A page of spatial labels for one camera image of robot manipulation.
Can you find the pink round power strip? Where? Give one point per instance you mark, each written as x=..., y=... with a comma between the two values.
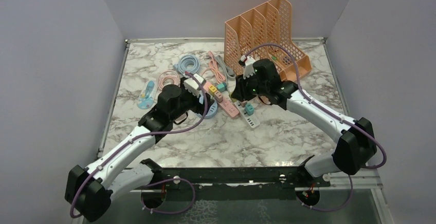
x=181, y=119

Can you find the pink plug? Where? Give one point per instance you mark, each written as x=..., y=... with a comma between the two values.
x=218, y=96

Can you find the yellow plug adapter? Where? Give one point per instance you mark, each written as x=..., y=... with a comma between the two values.
x=212, y=90

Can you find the orange mesh file organizer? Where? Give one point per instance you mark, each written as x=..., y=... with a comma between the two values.
x=269, y=22

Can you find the black mounting rail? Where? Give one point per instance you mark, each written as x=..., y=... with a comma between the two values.
x=226, y=183

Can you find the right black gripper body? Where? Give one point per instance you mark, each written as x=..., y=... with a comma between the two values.
x=249, y=88

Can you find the blue oval power strip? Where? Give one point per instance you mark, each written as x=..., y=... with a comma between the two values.
x=147, y=95

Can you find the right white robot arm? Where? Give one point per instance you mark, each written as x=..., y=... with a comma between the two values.
x=353, y=149

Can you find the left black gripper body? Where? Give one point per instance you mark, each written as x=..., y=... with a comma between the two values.
x=189, y=101

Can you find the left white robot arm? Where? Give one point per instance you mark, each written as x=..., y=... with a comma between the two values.
x=88, y=188

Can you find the blue round power strip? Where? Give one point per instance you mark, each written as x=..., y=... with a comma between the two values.
x=211, y=111

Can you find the white power strip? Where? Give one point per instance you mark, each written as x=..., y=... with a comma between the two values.
x=252, y=121

